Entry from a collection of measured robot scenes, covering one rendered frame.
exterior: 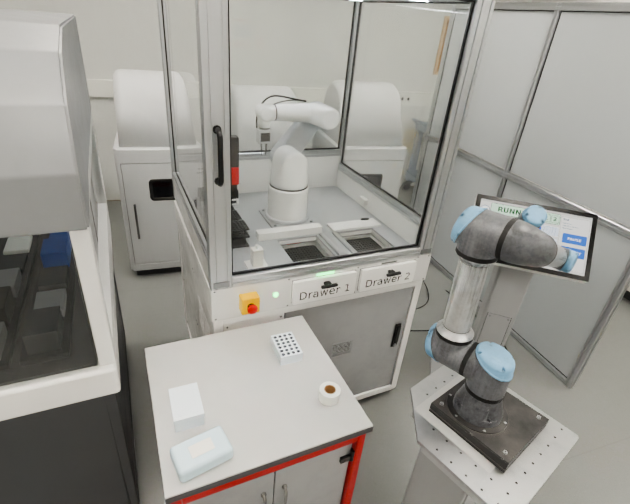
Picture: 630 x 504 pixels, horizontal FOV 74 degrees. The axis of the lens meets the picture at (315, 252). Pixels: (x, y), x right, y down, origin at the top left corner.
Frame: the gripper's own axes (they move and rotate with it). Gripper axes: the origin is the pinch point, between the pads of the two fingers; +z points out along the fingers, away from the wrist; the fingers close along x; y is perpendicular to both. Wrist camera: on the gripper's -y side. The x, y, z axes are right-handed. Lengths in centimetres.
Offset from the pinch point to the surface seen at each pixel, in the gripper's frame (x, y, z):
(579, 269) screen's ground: -33.9, -0.6, 14.8
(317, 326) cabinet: 71, -53, 7
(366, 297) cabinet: 53, -35, 12
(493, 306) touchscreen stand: -7.9, -21.1, 42.3
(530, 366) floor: -53, -43, 119
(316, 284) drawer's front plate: 72, -36, -14
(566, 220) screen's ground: -25.8, 20.5, 14.9
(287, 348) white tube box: 73, -63, -30
